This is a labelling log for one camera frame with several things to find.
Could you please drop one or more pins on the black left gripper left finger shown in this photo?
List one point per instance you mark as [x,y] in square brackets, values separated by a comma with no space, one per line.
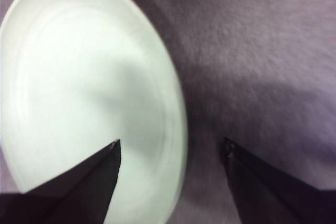
[78,190]

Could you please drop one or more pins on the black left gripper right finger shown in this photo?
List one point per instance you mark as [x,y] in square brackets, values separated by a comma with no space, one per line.
[270,192]

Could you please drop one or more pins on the green plate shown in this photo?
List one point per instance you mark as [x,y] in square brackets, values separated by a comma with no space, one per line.
[78,90]

